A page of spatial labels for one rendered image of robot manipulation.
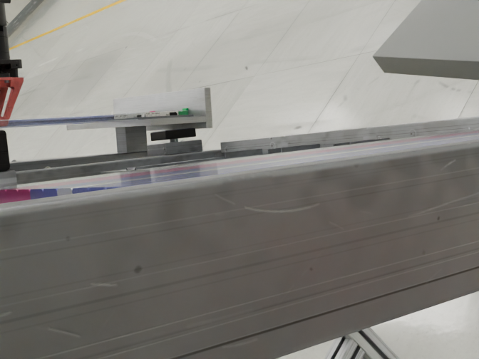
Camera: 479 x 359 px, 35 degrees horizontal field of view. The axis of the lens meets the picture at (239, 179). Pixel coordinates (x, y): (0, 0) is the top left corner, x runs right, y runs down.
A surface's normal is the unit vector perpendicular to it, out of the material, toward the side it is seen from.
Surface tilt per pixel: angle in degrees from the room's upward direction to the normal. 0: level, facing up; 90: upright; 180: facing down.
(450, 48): 0
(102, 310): 90
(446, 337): 0
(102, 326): 90
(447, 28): 0
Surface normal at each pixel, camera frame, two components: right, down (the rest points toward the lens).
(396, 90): -0.61, -0.66
